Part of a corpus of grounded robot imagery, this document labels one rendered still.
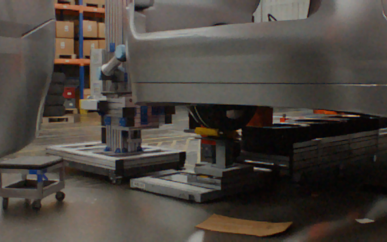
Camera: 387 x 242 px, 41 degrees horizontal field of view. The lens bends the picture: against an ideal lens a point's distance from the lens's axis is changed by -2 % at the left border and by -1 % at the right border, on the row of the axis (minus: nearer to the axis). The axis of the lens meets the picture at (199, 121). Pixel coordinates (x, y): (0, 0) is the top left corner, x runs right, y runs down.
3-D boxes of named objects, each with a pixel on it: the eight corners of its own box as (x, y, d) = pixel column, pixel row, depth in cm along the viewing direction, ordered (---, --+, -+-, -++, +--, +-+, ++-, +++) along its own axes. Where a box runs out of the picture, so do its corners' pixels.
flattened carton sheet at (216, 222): (279, 239, 306) (279, 233, 306) (194, 228, 329) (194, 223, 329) (293, 226, 333) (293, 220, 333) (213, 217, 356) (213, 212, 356)
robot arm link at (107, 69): (110, 82, 482) (138, 55, 442) (95, 83, 473) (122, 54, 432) (107, 70, 485) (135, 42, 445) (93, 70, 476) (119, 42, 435)
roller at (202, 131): (219, 136, 413) (219, 129, 412) (192, 134, 433) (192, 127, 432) (224, 136, 417) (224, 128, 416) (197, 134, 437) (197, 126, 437)
